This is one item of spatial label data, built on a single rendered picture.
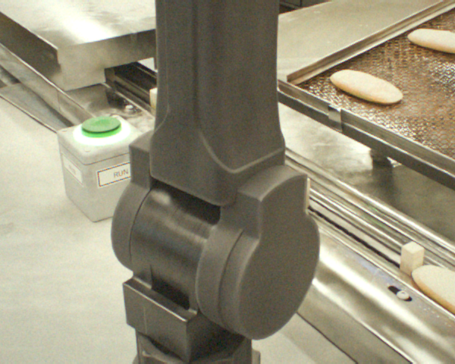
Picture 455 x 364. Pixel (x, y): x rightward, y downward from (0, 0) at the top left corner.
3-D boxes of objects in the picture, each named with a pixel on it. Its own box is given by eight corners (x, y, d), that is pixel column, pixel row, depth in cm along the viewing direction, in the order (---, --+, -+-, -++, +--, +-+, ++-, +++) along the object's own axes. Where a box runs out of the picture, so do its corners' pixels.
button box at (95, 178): (65, 221, 76) (50, 127, 71) (130, 199, 80) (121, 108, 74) (97, 257, 70) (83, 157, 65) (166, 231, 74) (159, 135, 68)
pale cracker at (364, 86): (321, 82, 81) (321, 73, 80) (346, 70, 82) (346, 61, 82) (385, 109, 73) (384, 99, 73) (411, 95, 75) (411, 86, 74)
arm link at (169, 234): (128, 343, 44) (189, 384, 41) (112, 202, 39) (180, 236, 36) (227, 275, 50) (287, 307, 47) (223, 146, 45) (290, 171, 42)
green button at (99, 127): (75, 136, 70) (73, 121, 70) (111, 127, 72) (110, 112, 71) (92, 151, 67) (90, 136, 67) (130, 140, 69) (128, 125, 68)
